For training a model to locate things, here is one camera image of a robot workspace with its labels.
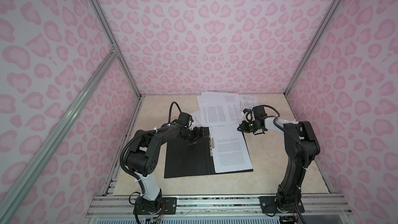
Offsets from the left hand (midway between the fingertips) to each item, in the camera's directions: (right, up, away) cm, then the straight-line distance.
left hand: (203, 138), depth 92 cm
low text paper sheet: (-5, +11, +14) cm, 19 cm away
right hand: (+23, +6, +6) cm, 24 cm away
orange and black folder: (-12, -11, -5) cm, 17 cm away
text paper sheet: (+16, -7, -2) cm, 17 cm away
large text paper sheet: (+9, +14, +15) cm, 22 cm away
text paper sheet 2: (+5, +23, +25) cm, 35 cm away
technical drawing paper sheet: (+33, +23, +24) cm, 47 cm away
